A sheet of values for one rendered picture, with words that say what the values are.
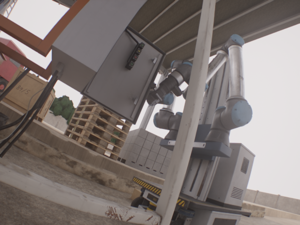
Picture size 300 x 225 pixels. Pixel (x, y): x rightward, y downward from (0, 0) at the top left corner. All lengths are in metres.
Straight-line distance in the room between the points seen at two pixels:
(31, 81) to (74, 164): 2.27
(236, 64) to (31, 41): 1.18
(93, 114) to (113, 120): 0.39
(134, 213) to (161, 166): 3.42
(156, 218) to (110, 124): 2.48
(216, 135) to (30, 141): 1.84
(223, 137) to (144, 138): 2.86
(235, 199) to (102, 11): 1.56
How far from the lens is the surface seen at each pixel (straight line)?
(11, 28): 0.71
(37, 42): 0.67
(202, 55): 0.85
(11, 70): 10.82
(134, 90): 1.17
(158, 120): 1.64
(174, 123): 1.55
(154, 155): 3.96
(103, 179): 2.25
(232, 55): 1.33
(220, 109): 1.27
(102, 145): 3.06
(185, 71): 1.03
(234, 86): 1.19
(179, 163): 0.72
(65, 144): 2.12
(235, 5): 5.28
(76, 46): 0.67
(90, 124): 2.88
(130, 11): 0.83
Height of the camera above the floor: 0.41
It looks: 18 degrees up
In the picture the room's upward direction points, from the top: 23 degrees clockwise
